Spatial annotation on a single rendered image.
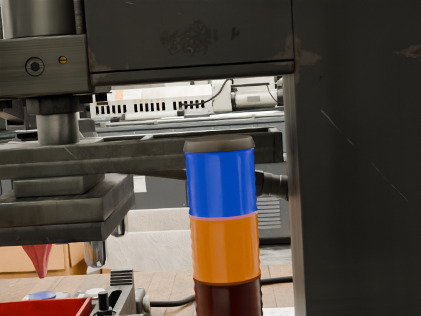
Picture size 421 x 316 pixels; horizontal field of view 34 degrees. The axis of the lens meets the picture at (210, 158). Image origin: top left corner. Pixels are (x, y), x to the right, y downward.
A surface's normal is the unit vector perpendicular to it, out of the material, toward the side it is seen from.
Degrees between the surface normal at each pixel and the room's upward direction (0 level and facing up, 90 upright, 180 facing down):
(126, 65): 90
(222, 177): 104
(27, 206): 90
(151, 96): 49
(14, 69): 90
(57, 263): 86
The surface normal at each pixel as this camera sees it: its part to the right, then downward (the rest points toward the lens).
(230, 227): 0.15, -0.15
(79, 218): -0.03, 0.11
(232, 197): 0.30, 0.32
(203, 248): -0.67, -0.13
